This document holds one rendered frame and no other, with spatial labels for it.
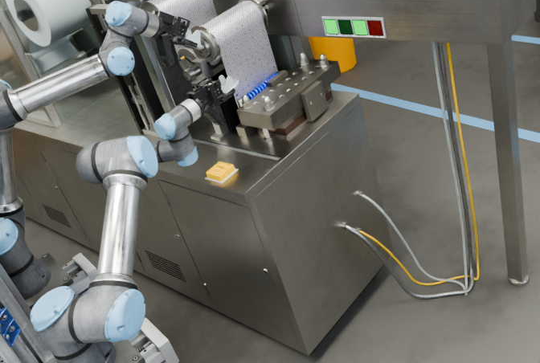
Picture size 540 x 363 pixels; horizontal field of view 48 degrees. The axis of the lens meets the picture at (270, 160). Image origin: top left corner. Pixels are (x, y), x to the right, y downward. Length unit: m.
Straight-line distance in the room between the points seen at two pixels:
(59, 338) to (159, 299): 1.56
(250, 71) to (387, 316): 1.16
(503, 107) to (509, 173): 0.27
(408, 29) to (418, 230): 1.26
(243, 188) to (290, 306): 0.53
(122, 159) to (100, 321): 0.42
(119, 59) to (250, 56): 0.60
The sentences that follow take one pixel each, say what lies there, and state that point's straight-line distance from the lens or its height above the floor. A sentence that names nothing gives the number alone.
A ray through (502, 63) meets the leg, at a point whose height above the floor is 1.00.
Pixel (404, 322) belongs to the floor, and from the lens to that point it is 2.61.
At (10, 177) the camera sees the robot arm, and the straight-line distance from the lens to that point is 2.07.
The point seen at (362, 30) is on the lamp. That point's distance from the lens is 2.11.
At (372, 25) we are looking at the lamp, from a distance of 2.07.
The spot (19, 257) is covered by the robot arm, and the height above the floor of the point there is 0.95.
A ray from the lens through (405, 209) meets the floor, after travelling 3.15.
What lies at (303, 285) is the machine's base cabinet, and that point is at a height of 0.40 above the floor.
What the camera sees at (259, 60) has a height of 1.11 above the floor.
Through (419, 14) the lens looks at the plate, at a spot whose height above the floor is 1.23.
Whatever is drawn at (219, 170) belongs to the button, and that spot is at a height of 0.92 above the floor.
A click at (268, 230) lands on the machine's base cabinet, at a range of 2.04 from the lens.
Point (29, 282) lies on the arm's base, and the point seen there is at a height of 0.86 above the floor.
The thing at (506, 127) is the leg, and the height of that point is 0.75.
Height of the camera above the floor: 1.93
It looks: 30 degrees down
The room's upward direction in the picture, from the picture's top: 18 degrees counter-clockwise
